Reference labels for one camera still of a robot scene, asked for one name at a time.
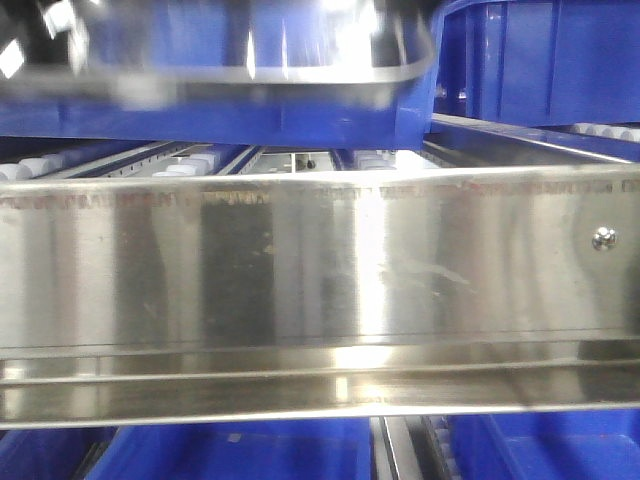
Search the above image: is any large blue plastic bin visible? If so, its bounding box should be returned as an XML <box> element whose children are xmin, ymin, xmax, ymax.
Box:
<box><xmin>1</xmin><ymin>1</ymin><xmax>442</xmax><ymax>149</ymax></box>

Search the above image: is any roller track lower shelf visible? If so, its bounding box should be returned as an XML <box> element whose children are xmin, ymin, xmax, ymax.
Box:
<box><xmin>369</xmin><ymin>416</ymin><xmax>462</xmax><ymax>479</ymax></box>

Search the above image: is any white roller track upper shelf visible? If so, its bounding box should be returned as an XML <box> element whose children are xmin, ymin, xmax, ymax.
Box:
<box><xmin>1</xmin><ymin>145</ymin><xmax>395</xmax><ymax>182</ymax></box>

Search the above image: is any blue bin lower left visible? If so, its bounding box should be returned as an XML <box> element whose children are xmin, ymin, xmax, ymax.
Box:
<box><xmin>1</xmin><ymin>427</ymin><xmax>117</xmax><ymax>479</ymax></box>

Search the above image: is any blue bin lower right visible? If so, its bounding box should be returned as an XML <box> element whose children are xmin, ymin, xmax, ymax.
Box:
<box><xmin>448</xmin><ymin>409</ymin><xmax>639</xmax><ymax>479</ymax></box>

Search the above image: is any round-head screw on rail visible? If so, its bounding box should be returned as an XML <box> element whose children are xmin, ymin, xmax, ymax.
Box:
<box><xmin>592</xmin><ymin>226</ymin><xmax>618</xmax><ymax>251</ymax></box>

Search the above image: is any stainless steel shelf front rail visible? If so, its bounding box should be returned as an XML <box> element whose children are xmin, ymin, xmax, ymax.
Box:
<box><xmin>1</xmin><ymin>165</ymin><xmax>639</xmax><ymax>428</ymax></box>

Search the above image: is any blue ribbed crate right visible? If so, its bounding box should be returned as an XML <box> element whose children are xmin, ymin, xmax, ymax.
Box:
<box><xmin>434</xmin><ymin>1</ymin><xmax>639</xmax><ymax>126</ymax></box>

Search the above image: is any silver metal tray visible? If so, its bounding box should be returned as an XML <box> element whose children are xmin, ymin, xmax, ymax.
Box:
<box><xmin>1</xmin><ymin>1</ymin><xmax>439</xmax><ymax>109</ymax></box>

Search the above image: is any blue bin lower centre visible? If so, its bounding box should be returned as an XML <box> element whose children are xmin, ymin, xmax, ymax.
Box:
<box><xmin>87</xmin><ymin>418</ymin><xmax>371</xmax><ymax>479</ymax></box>

